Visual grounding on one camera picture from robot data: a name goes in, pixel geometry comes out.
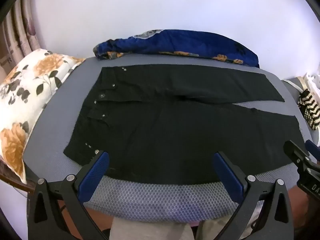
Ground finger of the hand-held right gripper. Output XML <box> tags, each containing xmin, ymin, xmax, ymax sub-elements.
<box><xmin>284</xmin><ymin>140</ymin><xmax>320</xmax><ymax>175</ymax></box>
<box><xmin>305</xmin><ymin>139</ymin><xmax>320</xmax><ymax>161</ymax></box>

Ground blue floral blanket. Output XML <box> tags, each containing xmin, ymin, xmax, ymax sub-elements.
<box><xmin>92</xmin><ymin>29</ymin><xmax>260</xmax><ymax>68</ymax></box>

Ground person's grey trousers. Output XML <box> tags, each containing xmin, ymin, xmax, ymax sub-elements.
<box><xmin>110</xmin><ymin>220</ymin><xmax>227</xmax><ymax>240</ymax></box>

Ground pink floral curtain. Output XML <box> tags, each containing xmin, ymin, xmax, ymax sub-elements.
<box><xmin>0</xmin><ymin>0</ymin><xmax>43</xmax><ymax>63</ymax></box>

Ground white floral pillow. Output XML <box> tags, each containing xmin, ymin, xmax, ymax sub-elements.
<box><xmin>0</xmin><ymin>49</ymin><xmax>87</xmax><ymax>184</ymax></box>

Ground black and cream striped cloth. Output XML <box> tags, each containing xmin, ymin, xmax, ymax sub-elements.
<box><xmin>297</xmin><ymin>89</ymin><xmax>320</xmax><ymax>130</ymax></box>

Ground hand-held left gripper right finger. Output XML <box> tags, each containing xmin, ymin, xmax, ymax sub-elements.
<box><xmin>212</xmin><ymin>151</ymin><xmax>294</xmax><ymax>240</ymax></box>

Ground grey textured mattress pad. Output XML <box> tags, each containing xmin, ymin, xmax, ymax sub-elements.
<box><xmin>24</xmin><ymin>55</ymin><xmax>320</xmax><ymax>224</ymax></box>

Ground black pants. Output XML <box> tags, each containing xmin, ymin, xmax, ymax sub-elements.
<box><xmin>63</xmin><ymin>64</ymin><xmax>307</xmax><ymax>184</ymax></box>

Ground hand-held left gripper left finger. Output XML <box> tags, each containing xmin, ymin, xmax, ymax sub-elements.
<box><xmin>27</xmin><ymin>150</ymin><xmax>110</xmax><ymax>240</ymax></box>

